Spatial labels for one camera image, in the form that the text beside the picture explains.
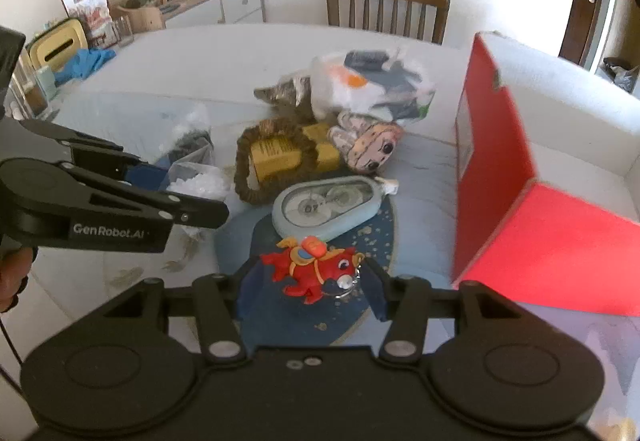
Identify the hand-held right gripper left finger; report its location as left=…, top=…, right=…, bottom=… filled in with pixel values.
left=102, top=257, right=275, bottom=367

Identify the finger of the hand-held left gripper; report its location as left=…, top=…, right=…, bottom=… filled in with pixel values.
left=55, top=160, right=232, bottom=229
left=22, top=118, right=169, bottom=193

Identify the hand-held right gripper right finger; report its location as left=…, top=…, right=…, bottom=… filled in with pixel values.
left=359, top=261, right=526, bottom=366

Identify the clear bag with dark contents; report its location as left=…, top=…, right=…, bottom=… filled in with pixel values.
left=155, top=104, right=216, bottom=169

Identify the red horse toy keychain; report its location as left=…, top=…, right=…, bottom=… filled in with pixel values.
left=260, top=236, right=362, bottom=306

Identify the brown scrunchie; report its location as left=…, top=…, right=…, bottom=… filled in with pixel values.
left=234, top=118, right=321, bottom=206

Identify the light blue tape dispenser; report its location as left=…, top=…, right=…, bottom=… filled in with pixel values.
left=271, top=175, right=401, bottom=242

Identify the red cardboard box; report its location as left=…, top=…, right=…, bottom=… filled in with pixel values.
left=450, top=32, right=640, bottom=317

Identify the white plastic bag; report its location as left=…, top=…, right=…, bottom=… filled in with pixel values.
left=310, top=48, right=437, bottom=122

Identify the person's left hand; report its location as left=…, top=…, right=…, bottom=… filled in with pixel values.
left=0, top=248, right=37, bottom=313

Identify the round blue placemat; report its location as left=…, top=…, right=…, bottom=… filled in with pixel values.
left=215, top=191, right=398, bottom=347

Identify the blue cloth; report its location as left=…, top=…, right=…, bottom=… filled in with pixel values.
left=54, top=48, right=117, bottom=86

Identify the drinking glass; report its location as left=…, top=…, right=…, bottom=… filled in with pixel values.
left=111, top=15, right=135, bottom=47

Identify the silver foil bag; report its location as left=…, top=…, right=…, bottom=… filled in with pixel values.
left=253, top=75, right=316, bottom=114

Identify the small wooden box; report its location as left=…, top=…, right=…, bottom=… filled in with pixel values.
left=117, top=5, right=166, bottom=31

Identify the red and white picture box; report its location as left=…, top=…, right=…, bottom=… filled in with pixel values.
left=60, top=0, right=113, bottom=42

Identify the grey plastic bag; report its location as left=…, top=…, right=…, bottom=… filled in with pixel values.
left=602, top=56, right=640, bottom=94

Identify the black cable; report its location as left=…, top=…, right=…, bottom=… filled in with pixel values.
left=0, top=313, right=25, bottom=368

